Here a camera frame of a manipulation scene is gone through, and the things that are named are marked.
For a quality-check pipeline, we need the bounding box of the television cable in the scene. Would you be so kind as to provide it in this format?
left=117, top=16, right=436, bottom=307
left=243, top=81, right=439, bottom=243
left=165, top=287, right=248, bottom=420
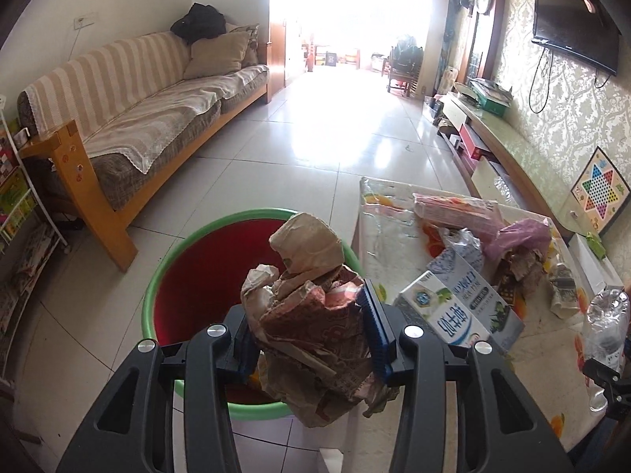
left=528, top=48, right=554, bottom=114

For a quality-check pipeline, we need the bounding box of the wooden chair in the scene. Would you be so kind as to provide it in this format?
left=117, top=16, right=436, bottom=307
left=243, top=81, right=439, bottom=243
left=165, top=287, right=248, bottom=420
left=386, top=44, right=426, bottom=98

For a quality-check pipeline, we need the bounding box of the crumpled printed wrapper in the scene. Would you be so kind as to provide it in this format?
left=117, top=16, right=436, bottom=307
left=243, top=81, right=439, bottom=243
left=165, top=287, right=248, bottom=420
left=546, top=261, right=579, bottom=319

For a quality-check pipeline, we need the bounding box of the white paper sheet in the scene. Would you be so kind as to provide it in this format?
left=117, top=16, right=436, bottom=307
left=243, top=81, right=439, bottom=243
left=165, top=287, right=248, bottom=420
left=319, top=447, right=352, bottom=473

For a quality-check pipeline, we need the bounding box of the brown patterned pillow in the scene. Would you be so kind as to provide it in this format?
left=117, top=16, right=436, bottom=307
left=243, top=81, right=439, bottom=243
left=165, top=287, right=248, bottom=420
left=226, top=23, right=261, bottom=68

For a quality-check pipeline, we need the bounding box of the printed plastic tablecloth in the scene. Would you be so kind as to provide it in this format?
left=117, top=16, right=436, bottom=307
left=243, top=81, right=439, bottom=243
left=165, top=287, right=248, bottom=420
left=352, top=177, right=631, bottom=454

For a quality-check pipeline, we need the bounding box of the brown paper bag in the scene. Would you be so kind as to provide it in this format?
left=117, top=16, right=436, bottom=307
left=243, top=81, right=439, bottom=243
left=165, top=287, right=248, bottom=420
left=241, top=213, right=401, bottom=428

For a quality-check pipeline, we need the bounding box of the black bag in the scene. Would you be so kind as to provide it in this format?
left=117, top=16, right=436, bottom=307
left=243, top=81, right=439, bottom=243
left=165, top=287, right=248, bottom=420
left=171, top=3, right=228, bottom=45

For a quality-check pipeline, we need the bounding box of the pink white carton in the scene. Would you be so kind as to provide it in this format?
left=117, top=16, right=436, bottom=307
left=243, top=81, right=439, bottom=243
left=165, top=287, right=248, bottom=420
left=413, top=194, right=504, bottom=238

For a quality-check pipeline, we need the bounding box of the row of children's books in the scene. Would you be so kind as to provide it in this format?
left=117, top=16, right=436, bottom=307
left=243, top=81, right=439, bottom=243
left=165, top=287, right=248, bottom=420
left=0, top=118, right=57, bottom=336

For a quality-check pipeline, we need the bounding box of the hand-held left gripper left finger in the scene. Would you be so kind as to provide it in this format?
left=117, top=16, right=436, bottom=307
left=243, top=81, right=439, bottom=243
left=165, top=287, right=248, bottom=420
left=56, top=305, right=262, bottom=473

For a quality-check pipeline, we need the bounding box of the green box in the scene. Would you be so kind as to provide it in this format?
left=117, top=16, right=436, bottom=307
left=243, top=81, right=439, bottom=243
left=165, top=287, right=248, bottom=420
left=467, top=78, right=513, bottom=117

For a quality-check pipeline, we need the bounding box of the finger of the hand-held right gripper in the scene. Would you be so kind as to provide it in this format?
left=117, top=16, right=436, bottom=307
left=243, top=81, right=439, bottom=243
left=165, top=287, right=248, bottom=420
left=583, top=358, right=631, bottom=421

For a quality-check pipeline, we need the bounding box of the striped beige sofa cover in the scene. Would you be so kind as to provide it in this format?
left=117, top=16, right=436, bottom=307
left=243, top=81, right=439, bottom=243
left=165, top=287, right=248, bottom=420
left=22, top=31, right=270, bottom=174

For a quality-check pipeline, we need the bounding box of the pink plastic bag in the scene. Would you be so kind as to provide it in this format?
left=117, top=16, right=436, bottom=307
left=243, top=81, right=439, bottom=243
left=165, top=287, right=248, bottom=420
left=485, top=219, right=551, bottom=263

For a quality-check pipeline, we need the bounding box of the beige pillow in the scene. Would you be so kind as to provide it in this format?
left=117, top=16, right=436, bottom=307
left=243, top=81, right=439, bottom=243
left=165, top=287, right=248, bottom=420
left=183, top=31, right=252, bottom=80

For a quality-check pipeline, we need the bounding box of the wooden sofa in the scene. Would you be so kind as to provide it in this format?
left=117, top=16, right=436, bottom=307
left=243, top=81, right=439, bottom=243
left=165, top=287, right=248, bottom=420
left=17, top=31, right=271, bottom=272

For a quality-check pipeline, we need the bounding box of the clear plastic bottle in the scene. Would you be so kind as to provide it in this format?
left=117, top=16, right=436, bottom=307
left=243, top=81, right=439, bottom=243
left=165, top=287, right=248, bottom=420
left=582, top=287, right=631, bottom=413

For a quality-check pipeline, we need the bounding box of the white book rack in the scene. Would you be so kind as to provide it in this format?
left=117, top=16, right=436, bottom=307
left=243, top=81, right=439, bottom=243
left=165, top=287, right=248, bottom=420
left=0, top=96, right=69, bottom=397

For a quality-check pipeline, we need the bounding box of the red flat box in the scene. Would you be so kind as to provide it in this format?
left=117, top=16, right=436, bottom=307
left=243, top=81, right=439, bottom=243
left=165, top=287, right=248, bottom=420
left=457, top=123, right=488, bottom=160

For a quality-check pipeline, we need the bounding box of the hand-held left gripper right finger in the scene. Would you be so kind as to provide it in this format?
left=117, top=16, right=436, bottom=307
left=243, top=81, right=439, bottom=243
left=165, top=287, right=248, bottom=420
left=357, top=280, right=575, bottom=473

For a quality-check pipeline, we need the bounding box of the crumpled brown paper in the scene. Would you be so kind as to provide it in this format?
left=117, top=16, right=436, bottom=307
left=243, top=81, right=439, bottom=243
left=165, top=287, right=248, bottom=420
left=492, top=248, right=549, bottom=302

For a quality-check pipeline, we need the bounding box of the wall television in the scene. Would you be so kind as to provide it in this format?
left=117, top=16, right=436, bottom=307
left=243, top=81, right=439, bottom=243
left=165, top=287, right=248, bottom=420
left=531, top=0, right=620, bottom=76

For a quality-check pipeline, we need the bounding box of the red bin with green rim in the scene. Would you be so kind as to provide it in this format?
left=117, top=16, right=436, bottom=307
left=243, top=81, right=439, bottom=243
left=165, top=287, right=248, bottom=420
left=141, top=208, right=363, bottom=422

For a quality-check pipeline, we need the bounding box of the chinese checkers board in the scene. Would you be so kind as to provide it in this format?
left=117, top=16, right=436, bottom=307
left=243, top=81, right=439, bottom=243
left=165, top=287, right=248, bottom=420
left=570, top=146, right=631, bottom=236

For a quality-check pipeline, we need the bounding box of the flat white box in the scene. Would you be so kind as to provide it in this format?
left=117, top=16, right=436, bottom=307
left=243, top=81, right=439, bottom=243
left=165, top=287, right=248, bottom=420
left=567, top=233, right=623, bottom=297

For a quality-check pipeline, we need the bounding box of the wooden door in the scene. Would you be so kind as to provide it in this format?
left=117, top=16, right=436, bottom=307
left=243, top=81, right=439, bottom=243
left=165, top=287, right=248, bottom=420
left=269, top=20, right=287, bottom=89

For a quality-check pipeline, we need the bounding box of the crumpled silver carton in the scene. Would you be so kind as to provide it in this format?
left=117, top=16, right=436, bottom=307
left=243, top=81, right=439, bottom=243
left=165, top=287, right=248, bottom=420
left=428, top=228, right=485, bottom=277

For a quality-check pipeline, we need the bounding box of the long television cabinet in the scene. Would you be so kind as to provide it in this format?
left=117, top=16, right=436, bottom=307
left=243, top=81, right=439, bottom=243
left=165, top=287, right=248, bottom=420
left=436, top=89, right=631, bottom=237

